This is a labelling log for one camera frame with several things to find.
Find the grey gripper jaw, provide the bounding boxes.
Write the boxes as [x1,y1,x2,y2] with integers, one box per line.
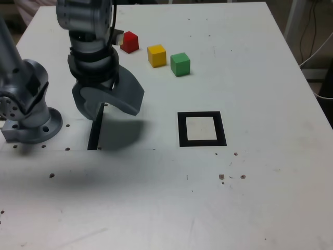
[80,65,145,116]
[71,80,104,121]

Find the green cube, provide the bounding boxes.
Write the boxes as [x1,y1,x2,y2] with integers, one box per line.
[170,52,191,78]

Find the black tape square outline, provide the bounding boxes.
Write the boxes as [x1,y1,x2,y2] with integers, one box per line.
[177,111,227,148]

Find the black tape strip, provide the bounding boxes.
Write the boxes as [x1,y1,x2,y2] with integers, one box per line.
[87,102,105,151]

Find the white frame post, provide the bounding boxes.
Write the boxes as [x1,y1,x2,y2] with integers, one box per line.
[283,0,304,40]

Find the grey rail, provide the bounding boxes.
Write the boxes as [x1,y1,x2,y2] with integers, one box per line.
[301,68,327,82]

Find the white cable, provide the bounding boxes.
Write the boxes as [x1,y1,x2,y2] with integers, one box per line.
[298,33,333,68]

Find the yellow cube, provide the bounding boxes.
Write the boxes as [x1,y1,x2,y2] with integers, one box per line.
[147,44,167,68]

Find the red cube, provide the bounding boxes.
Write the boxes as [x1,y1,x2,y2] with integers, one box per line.
[119,31,140,54]

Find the person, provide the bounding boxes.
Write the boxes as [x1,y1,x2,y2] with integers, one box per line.
[14,0,57,28]

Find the thin black hanging cable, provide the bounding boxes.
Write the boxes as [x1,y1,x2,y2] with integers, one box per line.
[298,0,317,65]

